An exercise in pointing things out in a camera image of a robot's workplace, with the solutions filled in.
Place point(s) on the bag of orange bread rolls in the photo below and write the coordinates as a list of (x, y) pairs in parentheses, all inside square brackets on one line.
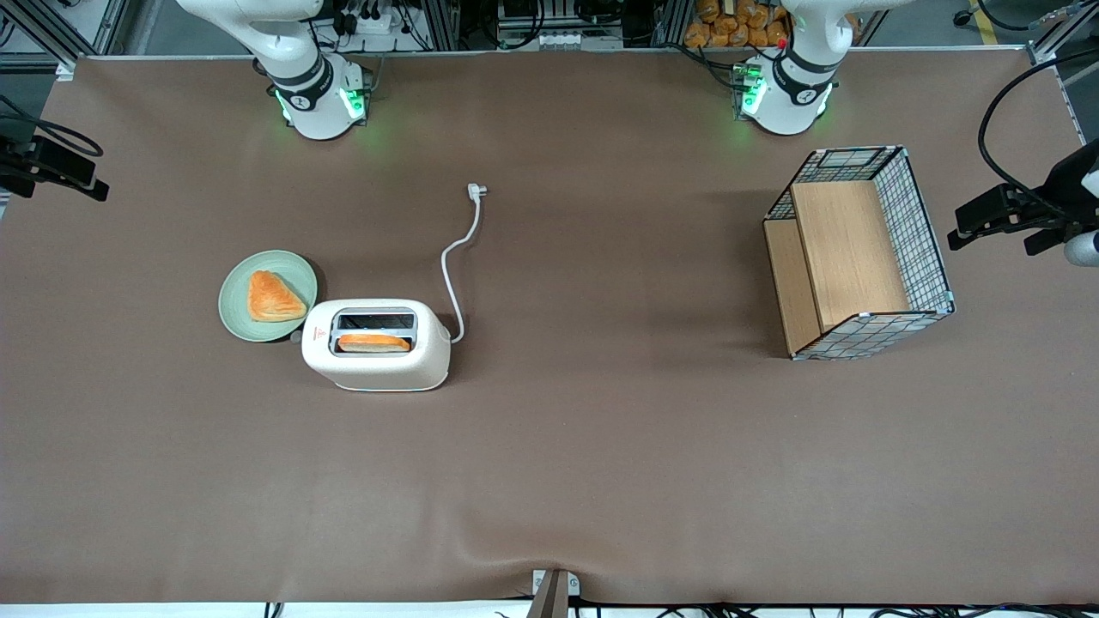
[(738, 21)]

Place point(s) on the toast slice with orange crust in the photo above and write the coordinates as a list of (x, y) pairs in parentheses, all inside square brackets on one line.
[(373, 343)]

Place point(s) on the aluminium frame profile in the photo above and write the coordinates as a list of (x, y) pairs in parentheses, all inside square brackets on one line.
[(51, 26), (1060, 34)]

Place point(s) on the brown table cover cloth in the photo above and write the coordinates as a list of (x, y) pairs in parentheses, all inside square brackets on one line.
[(601, 472)]

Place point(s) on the light wooden shelf board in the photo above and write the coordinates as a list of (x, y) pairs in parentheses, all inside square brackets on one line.
[(850, 249)]

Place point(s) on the grey metal bracket post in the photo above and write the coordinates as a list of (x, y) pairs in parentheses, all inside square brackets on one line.
[(554, 594)]

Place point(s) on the white power strip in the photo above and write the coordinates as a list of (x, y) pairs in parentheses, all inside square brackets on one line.
[(378, 21)]

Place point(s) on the pale green round plate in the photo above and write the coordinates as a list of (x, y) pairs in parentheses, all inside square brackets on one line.
[(236, 313)]

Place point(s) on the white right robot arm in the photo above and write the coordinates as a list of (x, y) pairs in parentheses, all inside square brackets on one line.
[(313, 94)]

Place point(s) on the white two-slot toaster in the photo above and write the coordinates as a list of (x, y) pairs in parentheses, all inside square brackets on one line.
[(378, 371)]

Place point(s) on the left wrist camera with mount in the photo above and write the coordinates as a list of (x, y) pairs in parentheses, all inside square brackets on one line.
[(1080, 249)]

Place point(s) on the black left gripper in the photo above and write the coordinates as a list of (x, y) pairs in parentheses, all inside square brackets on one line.
[(1053, 199)]

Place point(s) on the triangular golden puff pastry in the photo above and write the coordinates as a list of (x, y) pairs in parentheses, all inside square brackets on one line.
[(270, 299)]

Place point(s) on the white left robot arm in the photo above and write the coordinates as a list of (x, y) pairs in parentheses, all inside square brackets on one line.
[(786, 94)]

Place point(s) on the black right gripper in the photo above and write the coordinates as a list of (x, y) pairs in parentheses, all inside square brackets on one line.
[(19, 160)]

